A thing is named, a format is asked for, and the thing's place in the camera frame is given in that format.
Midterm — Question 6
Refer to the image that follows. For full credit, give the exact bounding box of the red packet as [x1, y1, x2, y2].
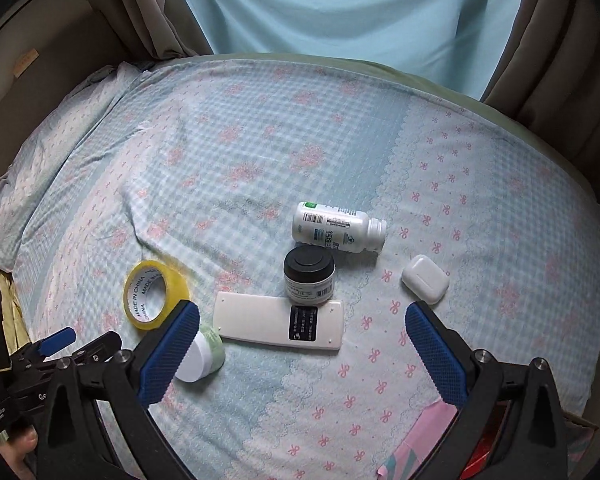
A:
[464, 400, 507, 472]

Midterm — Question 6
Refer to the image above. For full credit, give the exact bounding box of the person's left hand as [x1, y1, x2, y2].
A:
[0, 425, 40, 480]

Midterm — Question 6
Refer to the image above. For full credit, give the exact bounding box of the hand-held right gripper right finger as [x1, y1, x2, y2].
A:
[404, 301, 570, 480]

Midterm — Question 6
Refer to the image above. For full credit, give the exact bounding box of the white plastic bottle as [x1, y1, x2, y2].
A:
[292, 201, 387, 255]

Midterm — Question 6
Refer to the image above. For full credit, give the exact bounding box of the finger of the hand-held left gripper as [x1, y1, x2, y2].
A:
[10, 326, 77, 376]
[55, 331, 125, 375]

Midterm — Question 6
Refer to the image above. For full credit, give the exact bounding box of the beige curtain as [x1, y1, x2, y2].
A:
[480, 0, 600, 206]
[105, 0, 211, 61]

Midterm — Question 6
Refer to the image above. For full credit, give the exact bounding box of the yellow wall sticker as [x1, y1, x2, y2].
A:
[14, 49, 40, 78]

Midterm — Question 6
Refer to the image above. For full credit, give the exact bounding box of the yellow tape roll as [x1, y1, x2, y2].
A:
[123, 260, 190, 332]

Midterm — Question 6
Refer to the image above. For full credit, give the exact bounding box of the yellow cloth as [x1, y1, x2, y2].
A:
[2, 272, 32, 357]

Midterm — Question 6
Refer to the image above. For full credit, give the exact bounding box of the light blue curtain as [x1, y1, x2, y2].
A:
[162, 0, 531, 101]

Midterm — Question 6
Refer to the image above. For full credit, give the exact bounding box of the pink patterned cloth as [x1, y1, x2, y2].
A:
[377, 400, 460, 480]

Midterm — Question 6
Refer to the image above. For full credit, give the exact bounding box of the white remote control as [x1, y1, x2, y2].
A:
[213, 291, 344, 353]

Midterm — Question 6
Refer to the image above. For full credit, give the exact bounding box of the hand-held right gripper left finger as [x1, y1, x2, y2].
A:
[32, 300, 203, 480]

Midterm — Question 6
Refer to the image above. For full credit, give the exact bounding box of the white earbuds case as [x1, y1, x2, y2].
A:
[401, 254, 450, 306]

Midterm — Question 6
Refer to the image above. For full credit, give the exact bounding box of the blue checked floral bed sheet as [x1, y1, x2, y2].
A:
[0, 52, 600, 480]

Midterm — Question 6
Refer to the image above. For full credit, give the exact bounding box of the green and white cream jar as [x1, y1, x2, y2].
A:
[174, 325, 226, 382]

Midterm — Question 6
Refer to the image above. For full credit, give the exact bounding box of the black lid jar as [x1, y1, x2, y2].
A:
[283, 246, 337, 306]

